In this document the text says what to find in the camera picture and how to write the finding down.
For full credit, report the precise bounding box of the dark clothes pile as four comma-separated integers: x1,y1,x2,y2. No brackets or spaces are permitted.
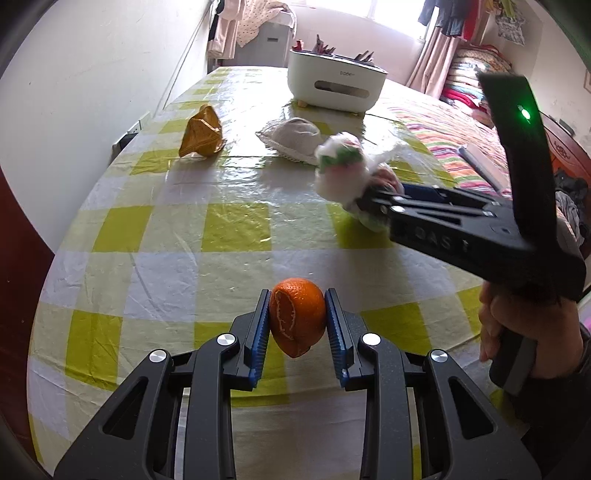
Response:
553,170,591,250

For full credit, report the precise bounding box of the beige hanging garment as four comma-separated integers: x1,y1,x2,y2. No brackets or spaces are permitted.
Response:
208,0,245,61

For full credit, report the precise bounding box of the wooden headboard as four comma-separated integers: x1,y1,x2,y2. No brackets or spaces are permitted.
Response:
538,111,591,185

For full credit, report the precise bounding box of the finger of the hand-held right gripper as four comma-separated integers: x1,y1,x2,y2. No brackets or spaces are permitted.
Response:
399,182,502,206
358,186,492,223

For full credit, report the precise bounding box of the clear plastic bag with scraps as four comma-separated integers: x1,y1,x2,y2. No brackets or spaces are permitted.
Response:
314,131,411,232

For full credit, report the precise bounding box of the golden crumpled wrapper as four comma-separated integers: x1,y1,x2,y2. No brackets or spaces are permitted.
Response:
179,104,226,158

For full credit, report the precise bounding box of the person's right hand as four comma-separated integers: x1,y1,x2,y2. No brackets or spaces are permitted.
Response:
479,281,591,378

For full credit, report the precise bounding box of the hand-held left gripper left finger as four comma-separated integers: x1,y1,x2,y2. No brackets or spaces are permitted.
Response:
53,288,271,480

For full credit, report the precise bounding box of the dark red wooden door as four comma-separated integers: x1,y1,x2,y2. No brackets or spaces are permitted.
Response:
0,161,58,462

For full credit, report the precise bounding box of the beige knitted cloth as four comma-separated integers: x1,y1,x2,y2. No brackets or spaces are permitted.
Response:
256,117,324,164

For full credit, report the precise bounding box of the person's right forearm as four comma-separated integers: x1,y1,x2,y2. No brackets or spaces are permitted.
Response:
501,323,591,462

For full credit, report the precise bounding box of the pink curtain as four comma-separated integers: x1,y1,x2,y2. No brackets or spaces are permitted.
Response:
406,32,458,93

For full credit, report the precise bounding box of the row of hanging clothes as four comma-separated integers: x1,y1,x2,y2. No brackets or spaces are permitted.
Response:
418,0,527,44

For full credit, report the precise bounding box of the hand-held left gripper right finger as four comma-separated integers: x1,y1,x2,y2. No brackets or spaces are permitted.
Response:
324,288,541,480

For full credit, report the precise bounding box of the stack of folded blankets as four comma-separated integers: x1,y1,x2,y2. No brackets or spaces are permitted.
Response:
441,44,513,125

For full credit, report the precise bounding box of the striped bedsheet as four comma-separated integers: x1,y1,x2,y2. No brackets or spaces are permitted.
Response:
383,88,513,199

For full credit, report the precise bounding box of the floral cloth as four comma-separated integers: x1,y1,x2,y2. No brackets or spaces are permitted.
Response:
238,0,298,47

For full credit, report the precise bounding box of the white desktop bin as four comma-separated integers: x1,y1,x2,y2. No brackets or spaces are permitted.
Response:
287,48,389,114

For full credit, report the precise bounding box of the bundle of reddish wrappers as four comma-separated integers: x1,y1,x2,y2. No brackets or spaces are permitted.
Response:
293,34,377,63

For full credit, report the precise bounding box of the orange fruit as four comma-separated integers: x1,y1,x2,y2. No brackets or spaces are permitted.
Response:
269,278,327,358

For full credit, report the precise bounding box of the window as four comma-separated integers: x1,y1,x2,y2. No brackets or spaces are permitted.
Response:
295,0,430,42

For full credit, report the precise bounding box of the grey cabinet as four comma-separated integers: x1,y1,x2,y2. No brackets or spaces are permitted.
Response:
235,23,296,68

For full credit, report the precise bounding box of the flat grey device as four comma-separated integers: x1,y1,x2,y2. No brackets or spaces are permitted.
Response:
458,144,511,192

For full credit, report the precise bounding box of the white wall socket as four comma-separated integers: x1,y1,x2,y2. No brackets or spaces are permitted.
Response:
113,111,153,151

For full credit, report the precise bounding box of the thin wall cable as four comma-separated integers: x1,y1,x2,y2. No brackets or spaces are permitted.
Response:
159,16,207,112

